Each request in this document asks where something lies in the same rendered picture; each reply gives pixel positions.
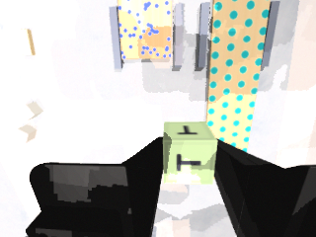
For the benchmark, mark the pale green labelled cube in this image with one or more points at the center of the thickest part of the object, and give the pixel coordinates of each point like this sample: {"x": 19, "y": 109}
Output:
{"x": 189, "y": 152}

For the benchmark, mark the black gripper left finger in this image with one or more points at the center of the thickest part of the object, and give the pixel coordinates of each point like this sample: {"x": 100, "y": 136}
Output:
{"x": 131, "y": 187}

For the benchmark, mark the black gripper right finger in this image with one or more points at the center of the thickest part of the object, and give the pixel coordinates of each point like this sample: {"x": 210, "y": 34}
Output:
{"x": 262, "y": 199}

